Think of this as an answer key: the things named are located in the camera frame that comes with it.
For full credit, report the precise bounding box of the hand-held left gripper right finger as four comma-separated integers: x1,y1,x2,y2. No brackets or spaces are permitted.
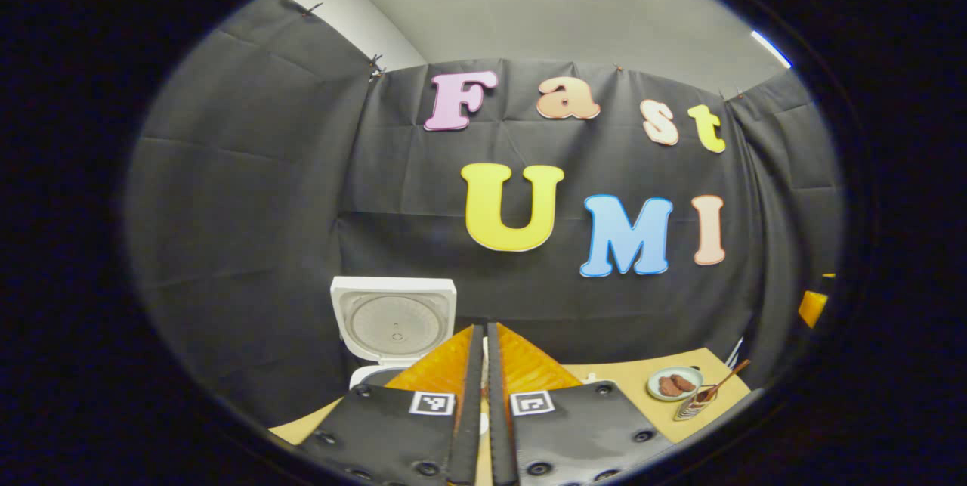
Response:
487,322,677,486

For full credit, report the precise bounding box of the white rice cooker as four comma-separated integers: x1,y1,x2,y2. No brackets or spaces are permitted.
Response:
330,277,458,390

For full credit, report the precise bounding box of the black backdrop cloth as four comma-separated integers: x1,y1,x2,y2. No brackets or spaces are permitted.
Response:
125,0,843,426

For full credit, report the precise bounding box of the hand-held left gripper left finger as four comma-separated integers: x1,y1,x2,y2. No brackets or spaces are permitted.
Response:
298,323,484,486

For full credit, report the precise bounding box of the brown wooden spoon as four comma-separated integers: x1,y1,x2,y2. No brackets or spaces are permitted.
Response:
695,359,751,404

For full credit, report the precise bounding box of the pale green plate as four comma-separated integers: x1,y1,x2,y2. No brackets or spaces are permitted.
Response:
647,366,704,401

